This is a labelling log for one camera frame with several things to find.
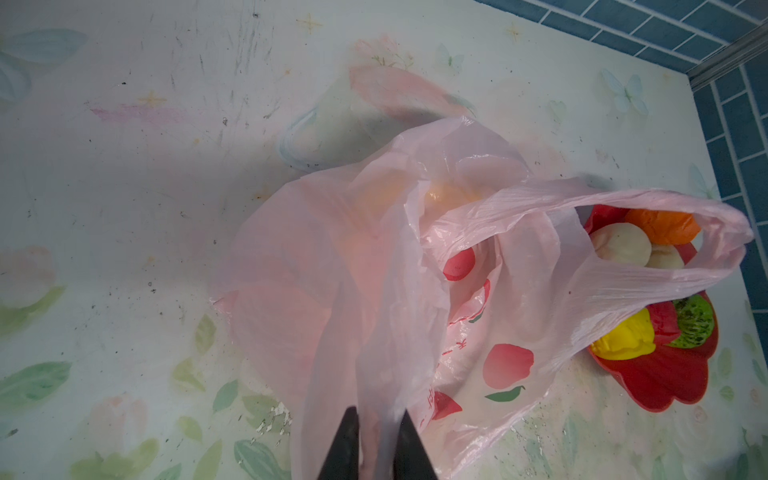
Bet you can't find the yellow fake lemon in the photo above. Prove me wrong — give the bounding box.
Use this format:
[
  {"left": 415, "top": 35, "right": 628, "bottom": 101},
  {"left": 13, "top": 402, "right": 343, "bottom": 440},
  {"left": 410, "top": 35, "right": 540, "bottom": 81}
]
[{"left": 590, "top": 309, "right": 656, "bottom": 361}]

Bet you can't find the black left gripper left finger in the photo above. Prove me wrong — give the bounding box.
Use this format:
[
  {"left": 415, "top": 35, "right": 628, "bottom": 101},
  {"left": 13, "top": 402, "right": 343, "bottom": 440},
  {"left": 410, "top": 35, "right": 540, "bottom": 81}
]
[{"left": 317, "top": 406, "right": 360, "bottom": 480}]

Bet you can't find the red flower-shaped plate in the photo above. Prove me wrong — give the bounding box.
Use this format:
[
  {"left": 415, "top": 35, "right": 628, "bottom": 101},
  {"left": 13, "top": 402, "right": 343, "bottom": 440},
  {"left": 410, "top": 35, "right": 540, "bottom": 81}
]
[{"left": 581, "top": 203, "right": 720, "bottom": 414}]

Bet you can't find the aluminium corner post right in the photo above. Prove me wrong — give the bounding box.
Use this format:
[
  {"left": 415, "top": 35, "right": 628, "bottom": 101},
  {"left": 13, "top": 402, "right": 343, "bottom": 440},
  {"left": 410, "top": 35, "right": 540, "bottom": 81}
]
[{"left": 687, "top": 22, "right": 767, "bottom": 92}]

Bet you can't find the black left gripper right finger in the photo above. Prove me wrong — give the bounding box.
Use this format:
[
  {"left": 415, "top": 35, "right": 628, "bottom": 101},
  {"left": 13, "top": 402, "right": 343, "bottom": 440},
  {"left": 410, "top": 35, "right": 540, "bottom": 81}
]
[{"left": 393, "top": 411, "right": 438, "bottom": 480}]

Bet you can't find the red fake strawberry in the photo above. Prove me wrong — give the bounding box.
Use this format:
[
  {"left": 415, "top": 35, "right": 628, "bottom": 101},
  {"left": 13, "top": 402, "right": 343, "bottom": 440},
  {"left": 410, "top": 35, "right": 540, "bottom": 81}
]
[{"left": 646, "top": 301, "right": 681, "bottom": 345}]

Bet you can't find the orange fake tangerine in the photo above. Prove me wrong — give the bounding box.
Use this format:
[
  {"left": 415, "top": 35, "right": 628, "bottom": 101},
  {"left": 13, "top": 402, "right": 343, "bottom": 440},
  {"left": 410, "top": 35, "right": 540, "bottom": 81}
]
[{"left": 625, "top": 209, "right": 701, "bottom": 245}]

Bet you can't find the green fake fruit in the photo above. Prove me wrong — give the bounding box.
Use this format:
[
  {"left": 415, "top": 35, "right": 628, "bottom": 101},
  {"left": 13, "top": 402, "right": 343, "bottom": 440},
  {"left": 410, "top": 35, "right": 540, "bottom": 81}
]
[{"left": 669, "top": 294, "right": 715, "bottom": 349}]

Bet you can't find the pink plastic bag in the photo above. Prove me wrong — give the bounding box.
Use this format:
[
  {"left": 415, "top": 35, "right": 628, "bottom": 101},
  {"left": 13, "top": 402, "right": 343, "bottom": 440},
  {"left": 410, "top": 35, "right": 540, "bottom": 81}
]
[{"left": 211, "top": 117, "right": 753, "bottom": 479}]

